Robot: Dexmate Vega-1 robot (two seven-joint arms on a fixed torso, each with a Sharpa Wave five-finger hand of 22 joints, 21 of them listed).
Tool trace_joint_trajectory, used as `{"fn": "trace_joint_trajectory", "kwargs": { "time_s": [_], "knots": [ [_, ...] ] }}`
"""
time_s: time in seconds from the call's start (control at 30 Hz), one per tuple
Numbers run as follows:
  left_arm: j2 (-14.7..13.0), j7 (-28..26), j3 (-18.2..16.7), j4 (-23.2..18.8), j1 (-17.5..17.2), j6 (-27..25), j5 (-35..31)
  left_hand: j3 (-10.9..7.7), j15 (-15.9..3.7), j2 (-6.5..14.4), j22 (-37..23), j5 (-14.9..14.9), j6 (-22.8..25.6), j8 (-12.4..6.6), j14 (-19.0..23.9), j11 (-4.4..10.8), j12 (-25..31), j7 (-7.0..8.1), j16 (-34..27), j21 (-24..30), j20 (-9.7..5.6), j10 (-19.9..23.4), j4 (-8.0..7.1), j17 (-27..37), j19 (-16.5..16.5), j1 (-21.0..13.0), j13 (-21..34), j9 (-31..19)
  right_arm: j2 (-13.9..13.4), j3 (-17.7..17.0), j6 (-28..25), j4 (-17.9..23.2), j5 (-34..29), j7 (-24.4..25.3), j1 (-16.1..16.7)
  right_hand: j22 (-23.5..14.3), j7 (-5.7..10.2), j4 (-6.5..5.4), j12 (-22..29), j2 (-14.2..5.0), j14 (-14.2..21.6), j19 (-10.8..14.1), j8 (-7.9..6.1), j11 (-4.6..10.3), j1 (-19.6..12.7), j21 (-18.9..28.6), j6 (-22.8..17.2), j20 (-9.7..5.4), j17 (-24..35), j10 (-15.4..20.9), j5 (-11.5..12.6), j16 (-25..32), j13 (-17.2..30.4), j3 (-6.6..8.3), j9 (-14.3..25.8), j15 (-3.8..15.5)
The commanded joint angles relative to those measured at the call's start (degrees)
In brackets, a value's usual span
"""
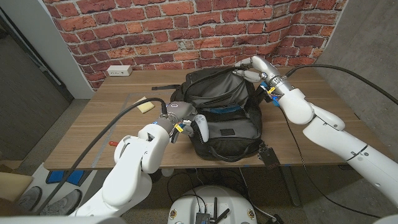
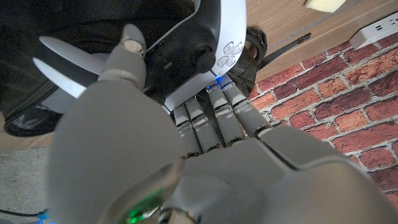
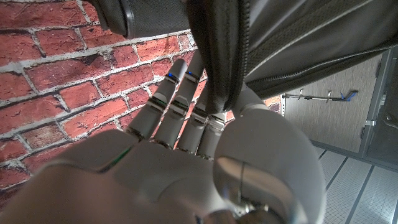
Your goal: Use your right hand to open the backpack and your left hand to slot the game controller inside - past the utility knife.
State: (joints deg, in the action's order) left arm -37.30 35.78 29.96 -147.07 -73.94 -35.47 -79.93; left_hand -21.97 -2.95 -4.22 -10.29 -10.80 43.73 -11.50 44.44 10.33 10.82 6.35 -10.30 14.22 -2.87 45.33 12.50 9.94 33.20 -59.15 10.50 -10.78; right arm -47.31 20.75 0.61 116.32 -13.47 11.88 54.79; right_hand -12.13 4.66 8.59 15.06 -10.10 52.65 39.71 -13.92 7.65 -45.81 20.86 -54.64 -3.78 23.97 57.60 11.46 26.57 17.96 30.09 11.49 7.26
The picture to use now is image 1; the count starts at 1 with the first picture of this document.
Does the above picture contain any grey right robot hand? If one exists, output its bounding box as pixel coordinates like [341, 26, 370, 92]
[231, 55, 295, 94]

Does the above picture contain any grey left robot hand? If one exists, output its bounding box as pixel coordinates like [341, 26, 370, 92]
[154, 101, 200, 144]

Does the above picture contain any white black game controller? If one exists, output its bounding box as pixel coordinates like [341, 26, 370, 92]
[191, 114, 210, 143]

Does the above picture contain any black backpack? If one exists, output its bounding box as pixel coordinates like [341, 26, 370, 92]
[151, 65, 269, 163]

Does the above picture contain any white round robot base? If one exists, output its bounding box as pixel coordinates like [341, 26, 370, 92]
[167, 185, 258, 224]

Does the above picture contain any yellow sponge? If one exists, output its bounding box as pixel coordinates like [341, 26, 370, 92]
[132, 96, 155, 114]

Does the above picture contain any white power strip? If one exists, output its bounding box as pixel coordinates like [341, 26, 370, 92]
[106, 65, 133, 77]

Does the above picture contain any red brick printed backdrop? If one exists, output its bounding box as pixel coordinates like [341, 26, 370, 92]
[42, 0, 348, 90]

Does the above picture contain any black leather luggage tag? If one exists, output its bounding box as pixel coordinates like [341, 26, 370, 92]
[257, 142, 282, 170]

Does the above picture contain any grey electronics box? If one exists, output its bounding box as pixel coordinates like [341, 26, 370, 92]
[195, 212, 211, 224]

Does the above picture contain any dark grey table leg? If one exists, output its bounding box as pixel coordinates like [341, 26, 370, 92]
[281, 164, 301, 207]

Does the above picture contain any grey sneaker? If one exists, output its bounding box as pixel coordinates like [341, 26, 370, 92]
[39, 189, 83, 217]
[17, 185, 44, 212]

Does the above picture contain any white floor board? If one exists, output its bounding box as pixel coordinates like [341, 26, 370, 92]
[18, 163, 116, 216]

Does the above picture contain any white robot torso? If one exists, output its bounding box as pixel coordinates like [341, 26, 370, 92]
[0, 215, 127, 224]

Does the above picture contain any tan cardboard box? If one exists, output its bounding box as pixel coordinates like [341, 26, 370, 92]
[0, 170, 34, 203]

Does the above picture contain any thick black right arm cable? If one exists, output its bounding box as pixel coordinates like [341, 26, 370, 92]
[285, 63, 398, 105]

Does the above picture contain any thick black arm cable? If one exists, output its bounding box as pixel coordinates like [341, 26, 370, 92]
[285, 63, 398, 105]
[34, 97, 169, 215]

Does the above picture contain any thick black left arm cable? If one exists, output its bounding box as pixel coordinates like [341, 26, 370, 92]
[34, 97, 169, 215]

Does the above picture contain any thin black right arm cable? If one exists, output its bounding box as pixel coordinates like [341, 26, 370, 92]
[279, 107, 382, 218]

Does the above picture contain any white cable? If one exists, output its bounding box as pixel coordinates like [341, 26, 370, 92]
[239, 167, 276, 220]

